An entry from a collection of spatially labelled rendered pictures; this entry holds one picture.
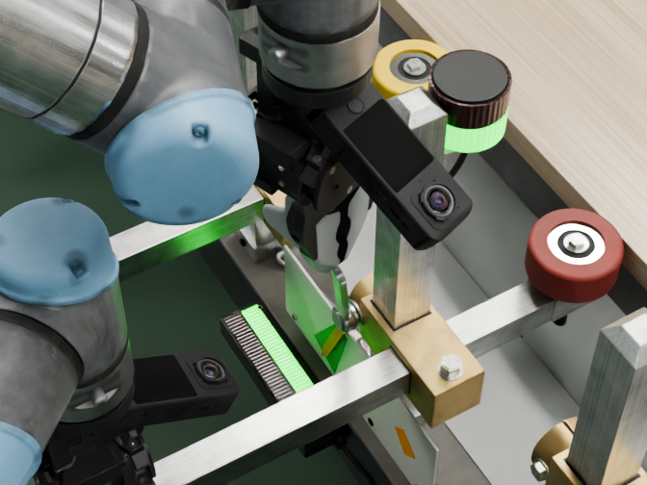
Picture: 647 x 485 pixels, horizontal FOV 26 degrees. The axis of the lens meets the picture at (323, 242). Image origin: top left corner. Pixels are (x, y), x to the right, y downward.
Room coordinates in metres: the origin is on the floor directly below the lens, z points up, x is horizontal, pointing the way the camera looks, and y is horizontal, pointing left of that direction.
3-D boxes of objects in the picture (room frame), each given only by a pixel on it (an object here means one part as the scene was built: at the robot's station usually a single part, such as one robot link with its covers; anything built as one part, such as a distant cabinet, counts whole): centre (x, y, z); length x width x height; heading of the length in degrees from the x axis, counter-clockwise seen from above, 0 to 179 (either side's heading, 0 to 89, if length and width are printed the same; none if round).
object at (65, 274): (0.53, 0.17, 1.12); 0.09 x 0.08 x 0.11; 162
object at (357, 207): (0.68, 0.00, 1.04); 0.06 x 0.03 x 0.09; 51
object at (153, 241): (0.87, 0.08, 0.82); 0.44 x 0.03 x 0.04; 120
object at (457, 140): (0.74, -0.11, 1.08); 0.06 x 0.06 x 0.02
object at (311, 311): (0.73, -0.03, 0.75); 0.26 x 0.01 x 0.10; 30
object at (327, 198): (0.67, 0.01, 1.15); 0.09 x 0.08 x 0.12; 51
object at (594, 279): (0.76, -0.21, 0.85); 0.08 x 0.08 x 0.11
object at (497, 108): (0.74, -0.11, 1.10); 0.06 x 0.06 x 0.02
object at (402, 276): (0.72, -0.06, 0.87); 0.04 x 0.04 x 0.48; 30
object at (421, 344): (0.70, -0.08, 0.85); 0.14 x 0.06 x 0.05; 30
